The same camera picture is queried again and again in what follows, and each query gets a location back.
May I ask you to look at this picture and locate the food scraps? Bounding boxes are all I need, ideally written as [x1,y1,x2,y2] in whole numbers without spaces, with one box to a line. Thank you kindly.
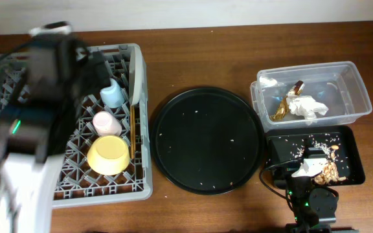
[278,134,349,186]

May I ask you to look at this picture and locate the gold snack wrapper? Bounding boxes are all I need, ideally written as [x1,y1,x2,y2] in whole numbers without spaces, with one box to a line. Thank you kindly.
[269,80,305,122]

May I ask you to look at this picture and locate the light blue cup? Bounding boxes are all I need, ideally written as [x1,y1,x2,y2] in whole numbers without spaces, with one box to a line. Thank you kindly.
[100,78,125,109]

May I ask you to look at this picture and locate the pink cup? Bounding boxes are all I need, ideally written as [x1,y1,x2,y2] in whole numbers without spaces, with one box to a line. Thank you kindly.
[92,111,122,136]

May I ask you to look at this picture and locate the grey round plate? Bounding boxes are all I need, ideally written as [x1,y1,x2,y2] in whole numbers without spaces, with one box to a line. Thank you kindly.
[129,46,144,106]

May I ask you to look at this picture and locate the yellow bowl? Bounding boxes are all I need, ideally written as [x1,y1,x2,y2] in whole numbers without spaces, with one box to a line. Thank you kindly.
[87,135,130,175]

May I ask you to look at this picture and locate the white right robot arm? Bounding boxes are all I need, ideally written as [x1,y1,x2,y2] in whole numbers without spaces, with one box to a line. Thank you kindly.
[285,140,339,233]

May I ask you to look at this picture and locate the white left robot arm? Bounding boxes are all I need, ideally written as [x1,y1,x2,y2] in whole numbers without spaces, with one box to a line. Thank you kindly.
[0,21,110,232]

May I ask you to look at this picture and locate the grey dishwasher rack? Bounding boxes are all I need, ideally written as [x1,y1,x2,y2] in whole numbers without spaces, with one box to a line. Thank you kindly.
[0,52,153,208]

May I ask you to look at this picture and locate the black rectangular tray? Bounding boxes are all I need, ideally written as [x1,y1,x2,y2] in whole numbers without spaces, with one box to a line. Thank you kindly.
[267,126,365,189]

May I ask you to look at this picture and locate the clear plastic bin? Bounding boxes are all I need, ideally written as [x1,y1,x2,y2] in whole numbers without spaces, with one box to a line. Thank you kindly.
[250,61,372,132]

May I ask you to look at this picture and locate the small white tissue piece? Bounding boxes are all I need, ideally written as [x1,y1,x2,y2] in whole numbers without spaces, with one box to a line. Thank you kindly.
[258,76,283,89]

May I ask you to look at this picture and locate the round black tray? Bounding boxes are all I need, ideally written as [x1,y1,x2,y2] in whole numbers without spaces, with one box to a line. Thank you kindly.
[149,87,264,195]

